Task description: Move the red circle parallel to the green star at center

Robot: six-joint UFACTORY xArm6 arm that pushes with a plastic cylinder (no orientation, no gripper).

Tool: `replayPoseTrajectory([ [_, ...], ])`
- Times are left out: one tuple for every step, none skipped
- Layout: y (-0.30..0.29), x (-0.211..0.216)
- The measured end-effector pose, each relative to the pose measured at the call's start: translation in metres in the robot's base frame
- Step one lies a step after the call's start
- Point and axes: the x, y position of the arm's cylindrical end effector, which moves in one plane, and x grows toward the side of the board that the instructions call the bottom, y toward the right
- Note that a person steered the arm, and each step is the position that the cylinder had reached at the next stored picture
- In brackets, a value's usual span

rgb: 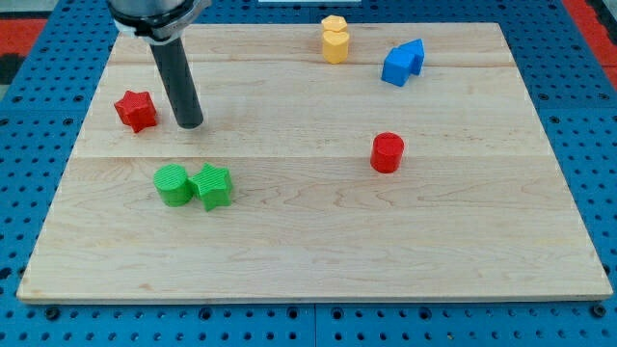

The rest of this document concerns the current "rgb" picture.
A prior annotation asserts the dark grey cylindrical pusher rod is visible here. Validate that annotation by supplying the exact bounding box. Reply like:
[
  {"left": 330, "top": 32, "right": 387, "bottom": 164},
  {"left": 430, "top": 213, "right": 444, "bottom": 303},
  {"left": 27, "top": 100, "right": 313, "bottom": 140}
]
[{"left": 150, "top": 38, "right": 203, "bottom": 129}]

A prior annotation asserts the red star block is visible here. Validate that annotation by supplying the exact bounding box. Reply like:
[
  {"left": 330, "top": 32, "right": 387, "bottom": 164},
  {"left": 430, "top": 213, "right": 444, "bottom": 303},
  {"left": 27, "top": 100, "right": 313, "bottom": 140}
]
[{"left": 114, "top": 91, "right": 157, "bottom": 133}]

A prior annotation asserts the green star block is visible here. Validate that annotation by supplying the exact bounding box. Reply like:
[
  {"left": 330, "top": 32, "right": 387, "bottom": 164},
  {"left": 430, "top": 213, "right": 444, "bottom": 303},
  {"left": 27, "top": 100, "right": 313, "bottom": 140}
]
[{"left": 188, "top": 163, "right": 233, "bottom": 211}]

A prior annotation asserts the green cylinder block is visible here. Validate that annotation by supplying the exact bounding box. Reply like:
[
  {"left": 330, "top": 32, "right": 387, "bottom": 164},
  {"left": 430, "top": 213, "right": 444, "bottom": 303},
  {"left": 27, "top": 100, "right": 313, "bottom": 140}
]
[{"left": 153, "top": 164, "right": 194, "bottom": 207}]

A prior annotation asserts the yellow heart block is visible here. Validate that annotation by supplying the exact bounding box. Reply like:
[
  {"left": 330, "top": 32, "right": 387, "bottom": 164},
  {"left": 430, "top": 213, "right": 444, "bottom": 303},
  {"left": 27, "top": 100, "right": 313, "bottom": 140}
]
[{"left": 322, "top": 31, "right": 350, "bottom": 65}]

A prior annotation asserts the yellow hexagon block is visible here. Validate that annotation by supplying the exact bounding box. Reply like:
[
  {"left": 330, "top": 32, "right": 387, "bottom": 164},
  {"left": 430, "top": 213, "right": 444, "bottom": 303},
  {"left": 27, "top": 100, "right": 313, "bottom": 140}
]
[{"left": 321, "top": 14, "right": 348, "bottom": 33}]

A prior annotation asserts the light wooden board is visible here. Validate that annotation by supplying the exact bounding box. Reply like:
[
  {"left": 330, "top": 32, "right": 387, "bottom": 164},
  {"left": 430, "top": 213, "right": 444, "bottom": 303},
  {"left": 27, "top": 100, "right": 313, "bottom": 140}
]
[{"left": 16, "top": 23, "right": 613, "bottom": 305}]

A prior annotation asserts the blue cube block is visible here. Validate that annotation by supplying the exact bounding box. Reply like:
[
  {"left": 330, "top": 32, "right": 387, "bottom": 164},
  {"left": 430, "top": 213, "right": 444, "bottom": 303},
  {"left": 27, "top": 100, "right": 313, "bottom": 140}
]
[{"left": 381, "top": 47, "right": 416, "bottom": 87}]

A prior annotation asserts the red cylinder block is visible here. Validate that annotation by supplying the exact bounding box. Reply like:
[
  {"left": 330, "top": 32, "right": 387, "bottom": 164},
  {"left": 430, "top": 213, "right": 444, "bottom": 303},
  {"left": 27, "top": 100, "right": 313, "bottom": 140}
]
[{"left": 370, "top": 132, "right": 405, "bottom": 174}]

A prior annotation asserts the blue pentagon block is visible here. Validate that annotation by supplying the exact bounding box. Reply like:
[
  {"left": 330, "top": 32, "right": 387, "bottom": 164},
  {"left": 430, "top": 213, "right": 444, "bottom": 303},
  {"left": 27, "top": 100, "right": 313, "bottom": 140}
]
[{"left": 398, "top": 39, "right": 425, "bottom": 75}]

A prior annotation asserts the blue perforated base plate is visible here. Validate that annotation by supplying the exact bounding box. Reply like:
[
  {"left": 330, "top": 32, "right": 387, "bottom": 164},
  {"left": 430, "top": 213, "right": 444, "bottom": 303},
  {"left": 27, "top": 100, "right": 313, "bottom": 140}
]
[{"left": 1, "top": 1, "right": 616, "bottom": 346}]

